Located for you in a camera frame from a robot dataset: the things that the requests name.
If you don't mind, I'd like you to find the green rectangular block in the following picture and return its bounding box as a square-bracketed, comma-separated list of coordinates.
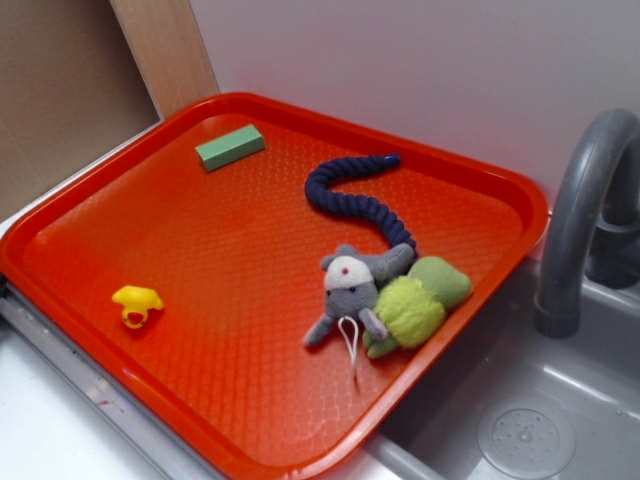
[195, 125, 265, 172]

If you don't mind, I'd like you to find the grey plush mouse toy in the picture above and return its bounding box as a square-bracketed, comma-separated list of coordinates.
[302, 243, 416, 394]

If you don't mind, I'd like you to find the green plush turtle toy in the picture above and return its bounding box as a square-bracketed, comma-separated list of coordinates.
[362, 256, 472, 359]

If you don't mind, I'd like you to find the orange plastic tray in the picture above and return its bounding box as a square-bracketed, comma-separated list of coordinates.
[1, 93, 548, 479]

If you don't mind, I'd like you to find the yellow rubber duck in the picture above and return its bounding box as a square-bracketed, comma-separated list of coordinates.
[111, 285, 164, 329]

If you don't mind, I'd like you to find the grey plastic toy sink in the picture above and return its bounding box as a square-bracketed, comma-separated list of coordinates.
[366, 261, 639, 479]

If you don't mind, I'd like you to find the light wooden board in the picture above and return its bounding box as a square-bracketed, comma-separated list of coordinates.
[111, 0, 220, 119]

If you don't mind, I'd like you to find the grey toy faucet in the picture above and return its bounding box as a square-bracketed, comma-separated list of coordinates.
[535, 109, 639, 338]

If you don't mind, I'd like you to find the brown cardboard panel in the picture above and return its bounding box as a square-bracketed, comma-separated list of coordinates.
[1, 1, 158, 219]

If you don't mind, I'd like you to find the navy blue rope toy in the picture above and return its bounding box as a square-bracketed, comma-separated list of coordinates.
[304, 153, 418, 257]

